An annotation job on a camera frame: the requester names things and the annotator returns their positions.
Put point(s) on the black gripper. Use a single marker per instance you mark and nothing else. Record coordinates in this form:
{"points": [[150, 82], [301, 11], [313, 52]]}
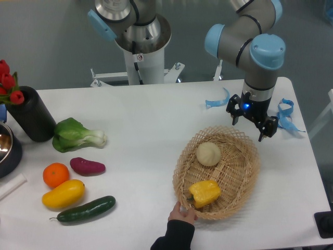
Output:
{"points": [[253, 105]]}

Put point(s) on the woven wicker basket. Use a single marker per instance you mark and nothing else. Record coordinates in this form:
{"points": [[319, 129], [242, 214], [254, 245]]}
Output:
{"points": [[236, 173]]}

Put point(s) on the dark green cucumber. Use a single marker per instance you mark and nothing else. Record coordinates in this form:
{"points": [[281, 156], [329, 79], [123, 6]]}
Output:
{"points": [[87, 211]]}

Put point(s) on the purple sweet potato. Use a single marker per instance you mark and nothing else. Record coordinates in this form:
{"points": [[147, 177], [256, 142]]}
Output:
{"points": [[86, 167]]}

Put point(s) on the green bok choy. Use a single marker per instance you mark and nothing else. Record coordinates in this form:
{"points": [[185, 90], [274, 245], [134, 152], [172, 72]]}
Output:
{"points": [[70, 135]]}

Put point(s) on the yellow mango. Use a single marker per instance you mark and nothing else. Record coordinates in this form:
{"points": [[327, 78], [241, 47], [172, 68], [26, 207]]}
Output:
{"points": [[64, 195]]}

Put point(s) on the orange fruit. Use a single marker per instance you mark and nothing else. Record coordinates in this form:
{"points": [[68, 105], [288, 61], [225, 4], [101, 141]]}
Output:
{"points": [[55, 174]]}

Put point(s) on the black sleeved forearm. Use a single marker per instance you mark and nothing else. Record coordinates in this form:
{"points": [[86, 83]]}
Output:
{"points": [[179, 235]]}

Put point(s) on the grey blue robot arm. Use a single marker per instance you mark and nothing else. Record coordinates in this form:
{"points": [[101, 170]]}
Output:
{"points": [[143, 34]]}

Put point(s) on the yellow bell pepper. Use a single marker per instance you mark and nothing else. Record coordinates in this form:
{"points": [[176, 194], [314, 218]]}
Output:
{"points": [[204, 193]]}

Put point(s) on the person's hand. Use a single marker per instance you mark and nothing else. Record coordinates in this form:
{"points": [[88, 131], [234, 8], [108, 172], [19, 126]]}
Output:
{"points": [[188, 216]]}

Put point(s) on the blue tangled ribbon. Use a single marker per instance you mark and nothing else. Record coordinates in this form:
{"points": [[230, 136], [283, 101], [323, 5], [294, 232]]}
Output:
{"points": [[284, 114]]}

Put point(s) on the blue ribbon strip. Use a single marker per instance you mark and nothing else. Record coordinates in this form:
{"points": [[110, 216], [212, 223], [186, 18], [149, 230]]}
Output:
{"points": [[218, 103]]}

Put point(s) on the white steamed bun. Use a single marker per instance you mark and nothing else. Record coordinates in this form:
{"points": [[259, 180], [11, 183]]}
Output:
{"points": [[208, 154]]}

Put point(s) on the black device at edge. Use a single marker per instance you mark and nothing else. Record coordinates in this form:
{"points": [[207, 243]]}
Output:
{"points": [[324, 224]]}

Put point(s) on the black cylindrical vase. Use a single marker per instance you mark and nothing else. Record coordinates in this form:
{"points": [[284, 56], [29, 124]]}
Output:
{"points": [[33, 116]]}

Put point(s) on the white plastic tube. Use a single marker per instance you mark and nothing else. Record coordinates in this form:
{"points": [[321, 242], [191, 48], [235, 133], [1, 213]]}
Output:
{"points": [[12, 185]]}

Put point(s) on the dark metal bowl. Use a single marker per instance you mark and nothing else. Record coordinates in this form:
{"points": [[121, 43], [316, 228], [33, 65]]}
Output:
{"points": [[11, 151]]}

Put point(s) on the red tulip flowers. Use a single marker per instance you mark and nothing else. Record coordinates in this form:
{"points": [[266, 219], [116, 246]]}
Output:
{"points": [[10, 91]]}

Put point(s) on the blue object at left edge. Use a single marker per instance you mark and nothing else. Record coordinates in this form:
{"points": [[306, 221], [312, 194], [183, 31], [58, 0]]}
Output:
{"points": [[3, 113]]}

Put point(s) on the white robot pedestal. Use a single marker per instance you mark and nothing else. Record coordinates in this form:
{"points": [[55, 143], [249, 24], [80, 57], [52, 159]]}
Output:
{"points": [[141, 69]]}

